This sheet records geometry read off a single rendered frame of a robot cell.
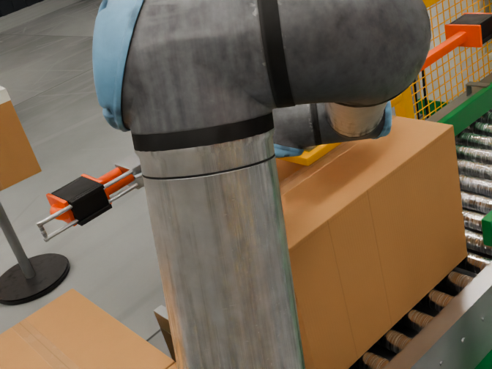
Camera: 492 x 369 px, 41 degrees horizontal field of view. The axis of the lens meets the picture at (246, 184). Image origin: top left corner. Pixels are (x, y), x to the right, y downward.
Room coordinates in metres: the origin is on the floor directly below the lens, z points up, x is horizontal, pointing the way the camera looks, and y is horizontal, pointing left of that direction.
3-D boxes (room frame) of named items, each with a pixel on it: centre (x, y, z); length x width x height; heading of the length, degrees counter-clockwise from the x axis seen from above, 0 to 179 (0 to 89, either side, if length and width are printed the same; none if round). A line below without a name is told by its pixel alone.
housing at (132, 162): (1.17, 0.19, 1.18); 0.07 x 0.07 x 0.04; 36
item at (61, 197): (1.10, 0.30, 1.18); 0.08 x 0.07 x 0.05; 126
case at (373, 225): (1.44, -0.17, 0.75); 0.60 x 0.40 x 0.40; 124
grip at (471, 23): (1.41, -0.58, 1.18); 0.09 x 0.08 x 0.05; 36
